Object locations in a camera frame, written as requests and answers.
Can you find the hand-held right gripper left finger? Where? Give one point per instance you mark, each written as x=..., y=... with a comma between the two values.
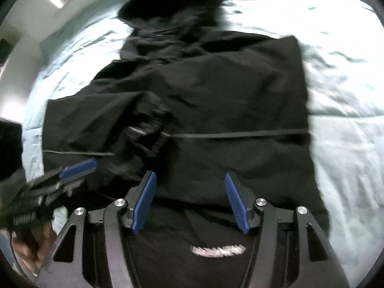
x=144, y=204

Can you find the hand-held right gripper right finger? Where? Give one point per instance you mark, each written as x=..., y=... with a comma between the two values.
x=237, y=205

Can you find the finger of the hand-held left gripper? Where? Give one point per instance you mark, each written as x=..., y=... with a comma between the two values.
x=78, y=168
x=60, y=189

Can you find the black hooded jacket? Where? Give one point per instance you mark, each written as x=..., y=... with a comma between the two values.
x=210, y=96

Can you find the person's left hand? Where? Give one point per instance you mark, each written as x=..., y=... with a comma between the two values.
x=28, y=252

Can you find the dark cloth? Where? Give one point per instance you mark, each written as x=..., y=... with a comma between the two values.
x=10, y=150

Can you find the light blue bed sheet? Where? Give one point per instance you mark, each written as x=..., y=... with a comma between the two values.
x=345, y=81

